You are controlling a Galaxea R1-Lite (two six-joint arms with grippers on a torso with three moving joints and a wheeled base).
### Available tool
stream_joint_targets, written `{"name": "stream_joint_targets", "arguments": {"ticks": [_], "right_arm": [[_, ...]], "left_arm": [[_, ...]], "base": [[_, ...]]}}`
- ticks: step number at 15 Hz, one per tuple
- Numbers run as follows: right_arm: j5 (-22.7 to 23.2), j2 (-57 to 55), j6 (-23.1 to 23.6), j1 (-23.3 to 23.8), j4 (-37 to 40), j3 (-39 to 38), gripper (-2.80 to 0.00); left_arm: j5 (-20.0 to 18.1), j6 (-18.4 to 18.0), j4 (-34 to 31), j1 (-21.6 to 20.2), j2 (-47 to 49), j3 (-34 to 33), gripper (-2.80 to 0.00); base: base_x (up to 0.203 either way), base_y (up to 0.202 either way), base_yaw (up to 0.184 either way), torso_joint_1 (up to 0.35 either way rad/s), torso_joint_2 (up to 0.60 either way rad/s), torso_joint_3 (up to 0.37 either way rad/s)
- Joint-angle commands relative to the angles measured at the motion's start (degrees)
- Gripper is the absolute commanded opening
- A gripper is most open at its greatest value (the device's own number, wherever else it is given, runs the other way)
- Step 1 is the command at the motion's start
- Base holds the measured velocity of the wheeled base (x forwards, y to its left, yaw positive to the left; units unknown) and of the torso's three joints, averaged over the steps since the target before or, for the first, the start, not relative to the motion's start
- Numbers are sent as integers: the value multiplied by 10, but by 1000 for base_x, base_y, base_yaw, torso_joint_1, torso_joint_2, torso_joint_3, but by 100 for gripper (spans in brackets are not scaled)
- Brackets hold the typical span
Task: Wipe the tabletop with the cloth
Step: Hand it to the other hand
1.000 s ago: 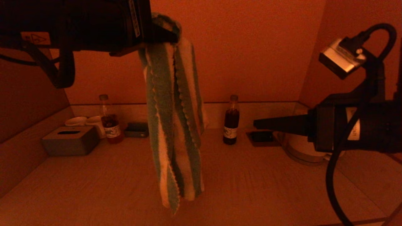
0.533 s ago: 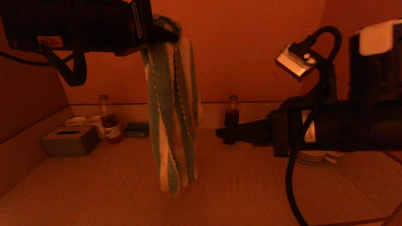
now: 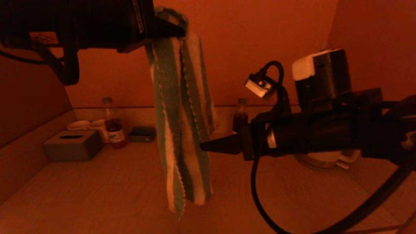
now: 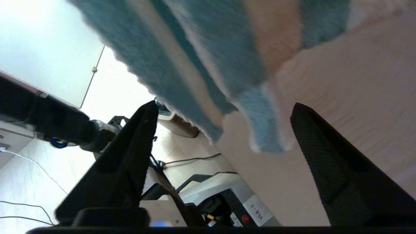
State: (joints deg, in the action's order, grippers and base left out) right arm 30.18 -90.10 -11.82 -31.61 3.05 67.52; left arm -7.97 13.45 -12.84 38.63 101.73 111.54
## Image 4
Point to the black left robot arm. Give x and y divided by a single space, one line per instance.
48 117

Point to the green white striped towel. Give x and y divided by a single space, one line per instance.
211 48

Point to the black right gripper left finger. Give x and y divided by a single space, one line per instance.
110 182

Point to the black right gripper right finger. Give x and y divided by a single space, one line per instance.
351 182

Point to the grey black robot base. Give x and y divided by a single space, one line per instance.
224 195

